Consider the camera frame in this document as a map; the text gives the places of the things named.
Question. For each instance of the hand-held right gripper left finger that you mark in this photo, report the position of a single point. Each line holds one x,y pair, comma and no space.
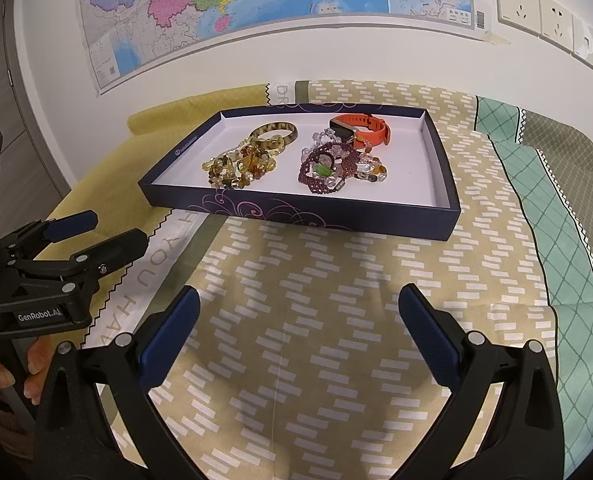
171,335

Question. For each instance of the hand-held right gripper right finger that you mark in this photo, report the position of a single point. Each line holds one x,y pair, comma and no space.
426,340

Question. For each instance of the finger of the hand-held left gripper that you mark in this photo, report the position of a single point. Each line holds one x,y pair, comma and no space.
71,224
116,250

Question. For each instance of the navy cardboard box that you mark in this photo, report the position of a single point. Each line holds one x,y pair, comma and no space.
416,170

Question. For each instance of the tortoiseshell bangle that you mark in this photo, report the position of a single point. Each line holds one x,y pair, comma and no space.
276,126

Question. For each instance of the orange smartwatch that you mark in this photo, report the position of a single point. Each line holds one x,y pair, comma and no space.
376,132

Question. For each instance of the person's left hand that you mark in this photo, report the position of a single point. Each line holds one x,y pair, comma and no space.
39,360

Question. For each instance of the grey door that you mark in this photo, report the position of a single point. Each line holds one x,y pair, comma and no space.
21,85

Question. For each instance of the white wall socket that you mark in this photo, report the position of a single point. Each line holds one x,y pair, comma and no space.
556,22
518,2

